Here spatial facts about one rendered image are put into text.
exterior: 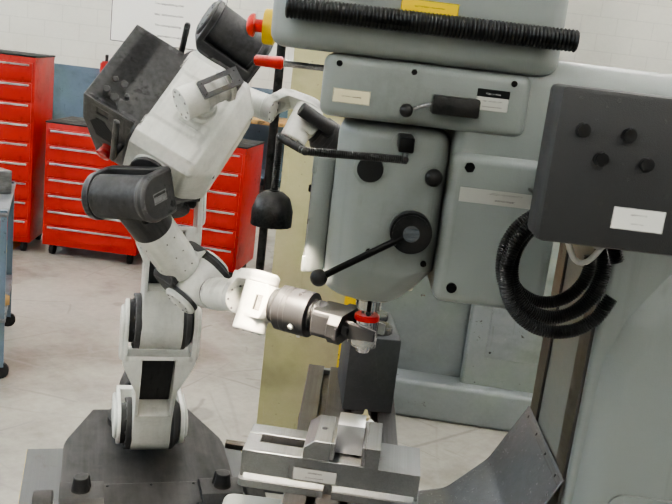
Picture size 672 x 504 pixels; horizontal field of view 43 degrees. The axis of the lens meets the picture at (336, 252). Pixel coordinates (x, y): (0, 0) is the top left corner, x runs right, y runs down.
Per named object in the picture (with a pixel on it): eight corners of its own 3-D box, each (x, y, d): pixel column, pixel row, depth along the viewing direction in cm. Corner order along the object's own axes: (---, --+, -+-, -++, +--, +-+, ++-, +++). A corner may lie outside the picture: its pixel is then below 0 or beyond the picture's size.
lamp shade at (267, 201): (246, 219, 150) (249, 184, 148) (285, 221, 152) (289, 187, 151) (254, 228, 143) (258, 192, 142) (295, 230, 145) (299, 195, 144)
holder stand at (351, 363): (341, 409, 202) (351, 330, 198) (337, 374, 224) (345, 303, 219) (391, 413, 203) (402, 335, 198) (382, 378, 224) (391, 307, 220)
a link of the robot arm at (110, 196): (114, 241, 174) (81, 199, 164) (131, 207, 179) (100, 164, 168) (162, 244, 170) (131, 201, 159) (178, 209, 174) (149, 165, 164)
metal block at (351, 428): (334, 452, 164) (338, 424, 162) (337, 439, 169) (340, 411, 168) (361, 456, 163) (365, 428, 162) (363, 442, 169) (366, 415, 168)
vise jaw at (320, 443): (301, 458, 161) (304, 439, 160) (309, 430, 173) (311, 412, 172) (332, 462, 161) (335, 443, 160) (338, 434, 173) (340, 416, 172)
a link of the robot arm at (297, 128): (310, 162, 213) (273, 137, 208) (328, 127, 216) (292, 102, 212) (330, 154, 202) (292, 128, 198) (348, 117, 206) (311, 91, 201)
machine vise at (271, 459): (236, 485, 162) (241, 433, 159) (250, 450, 176) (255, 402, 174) (417, 512, 160) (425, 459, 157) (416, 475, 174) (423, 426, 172)
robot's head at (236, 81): (185, 89, 167) (193, 75, 160) (222, 74, 170) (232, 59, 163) (200, 117, 167) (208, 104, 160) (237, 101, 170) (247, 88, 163)
